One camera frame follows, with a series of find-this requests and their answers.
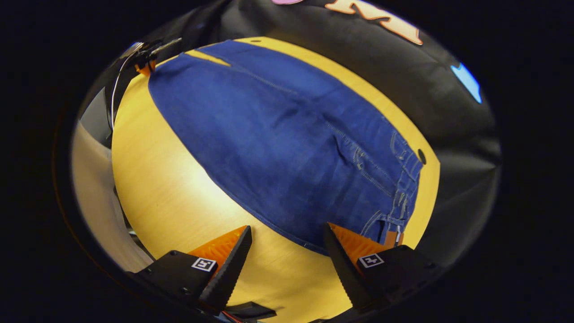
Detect black backdrop cloth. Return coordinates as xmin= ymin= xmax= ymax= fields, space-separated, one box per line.
xmin=85 ymin=0 xmax=502 ymax=270

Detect person's light clothing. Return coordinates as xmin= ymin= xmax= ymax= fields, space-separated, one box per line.
xmin=72 ymin=87 xmax=154 ymax=273

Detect blue denim jeans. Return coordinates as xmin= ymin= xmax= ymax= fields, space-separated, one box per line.
xmin=148 ymin=39 xmax=424 ymax=256

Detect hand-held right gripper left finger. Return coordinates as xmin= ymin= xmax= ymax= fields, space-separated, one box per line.
xmin=128 ymin=225 xmax=253 ymax=314

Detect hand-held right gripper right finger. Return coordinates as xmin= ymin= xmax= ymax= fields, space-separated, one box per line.
xmin=323 ymin=222 xmax=443 ymax=311

